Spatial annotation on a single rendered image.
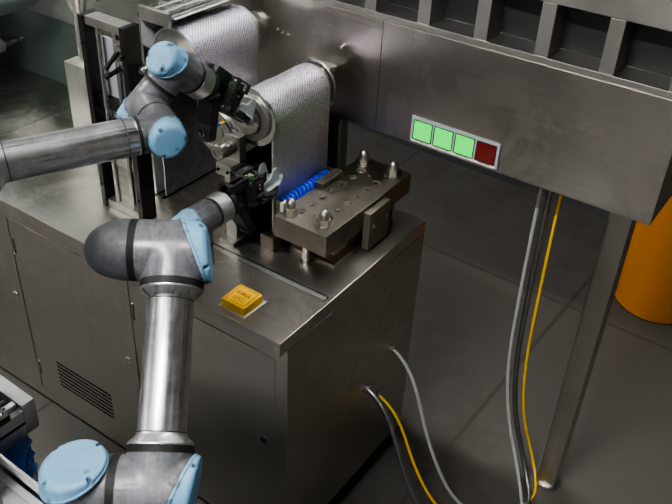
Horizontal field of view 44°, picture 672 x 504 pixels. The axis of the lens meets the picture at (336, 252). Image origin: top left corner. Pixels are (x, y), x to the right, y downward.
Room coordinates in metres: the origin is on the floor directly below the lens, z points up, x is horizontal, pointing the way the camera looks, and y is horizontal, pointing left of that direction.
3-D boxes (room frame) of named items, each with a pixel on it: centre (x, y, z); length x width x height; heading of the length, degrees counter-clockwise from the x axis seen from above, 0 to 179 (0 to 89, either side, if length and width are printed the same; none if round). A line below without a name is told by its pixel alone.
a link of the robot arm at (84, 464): (0.92, 0.41, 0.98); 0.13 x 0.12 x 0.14; 93
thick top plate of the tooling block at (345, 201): (1.87, -0.02, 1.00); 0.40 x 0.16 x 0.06; 147
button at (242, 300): (1.55, 0.22, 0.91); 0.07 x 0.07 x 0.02; 57
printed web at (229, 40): (2.01, 0.26, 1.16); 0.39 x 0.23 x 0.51; 57
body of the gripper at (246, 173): (1.70, 0.23, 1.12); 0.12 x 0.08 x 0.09; 147
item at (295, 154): (1.90, 0.10, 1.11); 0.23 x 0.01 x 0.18; 147
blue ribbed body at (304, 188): (1.89, 0.09, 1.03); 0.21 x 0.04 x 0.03; 147
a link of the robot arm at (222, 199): (1.64, 0.28, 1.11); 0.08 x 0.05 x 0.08; 57
